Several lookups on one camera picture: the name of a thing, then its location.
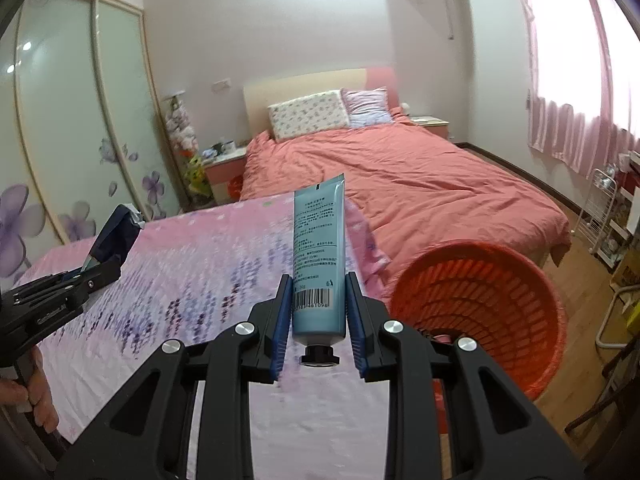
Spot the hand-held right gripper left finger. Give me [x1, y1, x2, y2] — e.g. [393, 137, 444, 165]
[55, 274, 295, 480]

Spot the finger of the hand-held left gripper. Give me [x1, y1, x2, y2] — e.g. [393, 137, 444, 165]
[59, 252, 123, 306]

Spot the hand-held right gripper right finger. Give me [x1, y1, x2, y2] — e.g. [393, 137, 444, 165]
[344, 271, 583, 480]

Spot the dark blue packet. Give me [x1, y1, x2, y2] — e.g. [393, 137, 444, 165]
[92, 203, 146, 266]

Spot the light blue cream tube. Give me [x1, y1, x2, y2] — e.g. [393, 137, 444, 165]
[289, 173, 348, 367]

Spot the orange plastic basket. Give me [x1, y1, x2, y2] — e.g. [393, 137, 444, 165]
[387, 242, 568, 403]

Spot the person's left hand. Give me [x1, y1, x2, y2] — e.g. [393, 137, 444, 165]
[0, 347, 58, 433]

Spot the yellow plush toy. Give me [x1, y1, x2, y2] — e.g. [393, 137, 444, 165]
[184, 152, 213, 196]

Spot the pink white nightstand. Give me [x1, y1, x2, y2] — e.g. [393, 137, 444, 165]
[411, 116, 448, 137]
[204, 146, 247, 206]

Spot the bed with salmon duvet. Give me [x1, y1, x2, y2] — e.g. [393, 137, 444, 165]
[240, 110, 572, 281]

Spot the floral sliding door wardrobe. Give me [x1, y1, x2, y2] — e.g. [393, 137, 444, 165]
[0, 0, 183, 281]

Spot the white floral pillow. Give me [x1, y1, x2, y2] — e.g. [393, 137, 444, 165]
[267, 91, 351, 142]

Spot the pink striped pillow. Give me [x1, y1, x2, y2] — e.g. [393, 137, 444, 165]
[341, 87, 393, 129]

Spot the cream pink headboard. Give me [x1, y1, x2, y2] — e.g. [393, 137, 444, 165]
[243, 66, 401, 136]

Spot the dark wooden chair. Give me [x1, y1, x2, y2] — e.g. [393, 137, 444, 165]
[565, 345, 640, 471]

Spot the brown cardboard box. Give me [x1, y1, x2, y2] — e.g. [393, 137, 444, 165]
[611, 245, 640, 291]

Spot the pink curtain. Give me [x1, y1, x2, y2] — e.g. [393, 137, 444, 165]
[510, 0, 640, 181]

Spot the white metal tube frame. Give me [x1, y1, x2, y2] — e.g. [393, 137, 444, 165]
[594, 287, 640, 350]

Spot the white wire rack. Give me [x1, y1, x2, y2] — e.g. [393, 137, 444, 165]
[575, 167, 631, 273]

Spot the white wall conduit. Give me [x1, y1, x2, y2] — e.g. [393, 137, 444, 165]
[442, 0, 466, 41]

